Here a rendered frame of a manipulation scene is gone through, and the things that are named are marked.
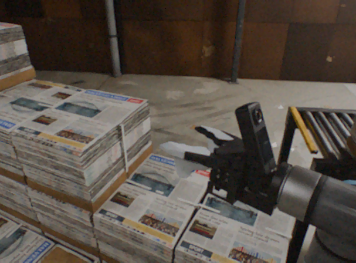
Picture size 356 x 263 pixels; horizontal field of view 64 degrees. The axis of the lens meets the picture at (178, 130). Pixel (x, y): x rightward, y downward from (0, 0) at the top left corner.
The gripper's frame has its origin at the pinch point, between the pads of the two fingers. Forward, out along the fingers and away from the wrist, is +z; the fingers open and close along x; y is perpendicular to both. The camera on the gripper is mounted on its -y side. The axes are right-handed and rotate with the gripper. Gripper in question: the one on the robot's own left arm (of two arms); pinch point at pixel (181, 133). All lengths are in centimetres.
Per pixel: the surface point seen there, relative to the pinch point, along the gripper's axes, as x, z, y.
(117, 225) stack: 5.1, 23.9, 40.8
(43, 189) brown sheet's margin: -2, 52, 38
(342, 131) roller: 113, -19, 29
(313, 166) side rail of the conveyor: 79, -15, 36
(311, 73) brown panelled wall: 404, 58, 55
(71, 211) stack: 1, 42, 43
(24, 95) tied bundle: 12, 84, 16
